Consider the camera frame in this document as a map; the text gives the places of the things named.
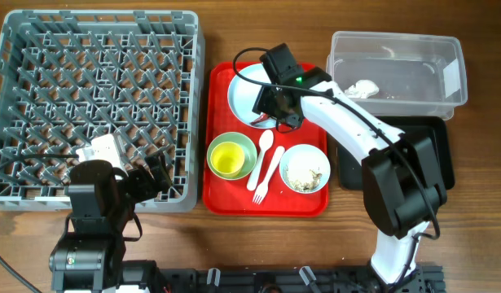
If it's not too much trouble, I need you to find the red snack wrapper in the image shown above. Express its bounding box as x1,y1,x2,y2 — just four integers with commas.
250,113,272,125

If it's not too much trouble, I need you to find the white plastic spoon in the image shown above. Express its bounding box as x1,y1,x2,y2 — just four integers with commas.
246,129,274,190

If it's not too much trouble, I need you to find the light blue plate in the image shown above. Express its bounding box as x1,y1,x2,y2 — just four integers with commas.
227,63,275,129

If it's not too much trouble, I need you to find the green bowl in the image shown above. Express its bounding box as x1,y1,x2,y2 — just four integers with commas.
206,132,257,181

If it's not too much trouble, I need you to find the light blue bowl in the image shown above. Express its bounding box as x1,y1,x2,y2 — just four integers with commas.
279,144,331,195

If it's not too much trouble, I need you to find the yellow cup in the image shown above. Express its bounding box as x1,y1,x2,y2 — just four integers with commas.
210,142,245,178

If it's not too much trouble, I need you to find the white napkin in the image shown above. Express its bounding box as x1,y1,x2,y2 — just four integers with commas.
345,80,379,98

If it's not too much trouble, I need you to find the rice and peanut shell waste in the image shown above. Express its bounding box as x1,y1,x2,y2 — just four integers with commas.
285,165,322,193

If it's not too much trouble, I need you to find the white plastic fork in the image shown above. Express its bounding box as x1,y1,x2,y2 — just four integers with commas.
253,146,285,204

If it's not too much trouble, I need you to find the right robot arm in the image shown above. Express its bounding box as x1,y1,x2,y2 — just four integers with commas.
253,44,447,289

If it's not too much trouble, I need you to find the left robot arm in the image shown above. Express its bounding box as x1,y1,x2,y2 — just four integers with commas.
49,152,173,292

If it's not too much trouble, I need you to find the grey dishwasher rack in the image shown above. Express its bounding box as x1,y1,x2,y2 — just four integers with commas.
0,10,205,213

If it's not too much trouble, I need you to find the red plastic tray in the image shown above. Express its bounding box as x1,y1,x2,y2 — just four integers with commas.
202,61,329,217

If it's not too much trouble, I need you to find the black tray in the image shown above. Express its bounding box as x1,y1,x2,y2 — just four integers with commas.
336,116,455,190

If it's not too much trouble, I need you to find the clear plastic bin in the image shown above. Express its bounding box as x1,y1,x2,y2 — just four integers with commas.
326,31,468,120

